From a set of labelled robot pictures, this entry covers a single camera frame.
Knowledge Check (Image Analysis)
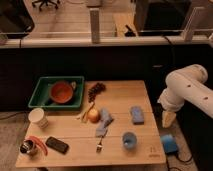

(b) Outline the small metal cup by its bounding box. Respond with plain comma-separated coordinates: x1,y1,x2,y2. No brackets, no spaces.
20,140,37,156

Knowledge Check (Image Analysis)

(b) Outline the blue cup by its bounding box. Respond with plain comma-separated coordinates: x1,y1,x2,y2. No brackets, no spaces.
122,132,137,150

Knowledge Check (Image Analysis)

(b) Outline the blue cloth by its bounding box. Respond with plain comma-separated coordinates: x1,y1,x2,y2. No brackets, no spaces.
95,108,113,137

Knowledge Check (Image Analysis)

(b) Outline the black phone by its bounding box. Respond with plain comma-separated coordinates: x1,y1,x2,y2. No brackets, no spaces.
45,137,69,154

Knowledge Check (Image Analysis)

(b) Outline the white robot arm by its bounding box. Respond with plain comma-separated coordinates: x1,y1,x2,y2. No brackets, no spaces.
158,64,213,128

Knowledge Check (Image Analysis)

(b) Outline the bunch of dark grapes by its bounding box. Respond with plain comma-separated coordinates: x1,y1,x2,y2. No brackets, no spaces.
88,82,106,102

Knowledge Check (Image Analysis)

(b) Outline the banana peel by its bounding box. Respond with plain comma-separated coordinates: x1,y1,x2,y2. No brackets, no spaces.
76,102,94,123

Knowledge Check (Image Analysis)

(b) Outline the black office chair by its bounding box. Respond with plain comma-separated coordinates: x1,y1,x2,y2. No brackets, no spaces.
31,0,61,11

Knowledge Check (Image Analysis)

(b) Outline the black monitor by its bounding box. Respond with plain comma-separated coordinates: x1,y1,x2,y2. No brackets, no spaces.
134,0,191,31

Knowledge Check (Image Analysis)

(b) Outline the metal fork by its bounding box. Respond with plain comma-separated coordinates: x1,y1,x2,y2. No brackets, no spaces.
96,130,107,153

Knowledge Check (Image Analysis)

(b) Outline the blue sponge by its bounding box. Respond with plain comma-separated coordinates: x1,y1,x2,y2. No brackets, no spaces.
130,106,144,125

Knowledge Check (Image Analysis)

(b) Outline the white paper cup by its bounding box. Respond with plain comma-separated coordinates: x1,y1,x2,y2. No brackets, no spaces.
28,108,48,129

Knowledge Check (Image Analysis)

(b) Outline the blue box on floor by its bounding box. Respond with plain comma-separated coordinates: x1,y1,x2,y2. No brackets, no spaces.
161,134,179,154

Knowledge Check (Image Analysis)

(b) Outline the orange bowl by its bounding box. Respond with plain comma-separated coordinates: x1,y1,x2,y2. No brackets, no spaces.
49,81,74,104

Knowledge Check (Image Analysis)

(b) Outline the green plastic bin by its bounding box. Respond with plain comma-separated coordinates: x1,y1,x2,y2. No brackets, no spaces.
28,76,84,111

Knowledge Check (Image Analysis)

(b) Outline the small object in bin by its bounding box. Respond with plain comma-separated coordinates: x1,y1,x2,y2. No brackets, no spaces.
70,81,77,90

